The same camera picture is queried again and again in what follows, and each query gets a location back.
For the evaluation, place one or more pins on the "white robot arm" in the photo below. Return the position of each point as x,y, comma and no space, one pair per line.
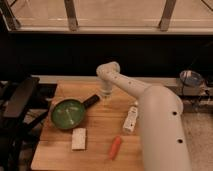
162,137

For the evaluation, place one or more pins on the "green bowl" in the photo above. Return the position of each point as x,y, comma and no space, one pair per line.
67,114

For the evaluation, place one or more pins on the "orange carrot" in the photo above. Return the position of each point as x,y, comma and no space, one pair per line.
115,146

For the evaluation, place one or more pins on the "black chair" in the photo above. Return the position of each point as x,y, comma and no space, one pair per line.
23,111

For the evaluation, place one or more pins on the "white tube bottle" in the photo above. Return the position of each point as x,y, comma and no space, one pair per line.
131,119

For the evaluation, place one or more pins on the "blue round dish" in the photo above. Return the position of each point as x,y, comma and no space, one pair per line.
191,78

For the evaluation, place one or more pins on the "black eraser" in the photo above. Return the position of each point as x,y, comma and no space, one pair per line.
91,101

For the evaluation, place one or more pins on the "white sponge block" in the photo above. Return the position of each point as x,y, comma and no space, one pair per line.
79,139

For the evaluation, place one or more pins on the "translucent pusher end effector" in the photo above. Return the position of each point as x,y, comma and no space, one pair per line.
106,92

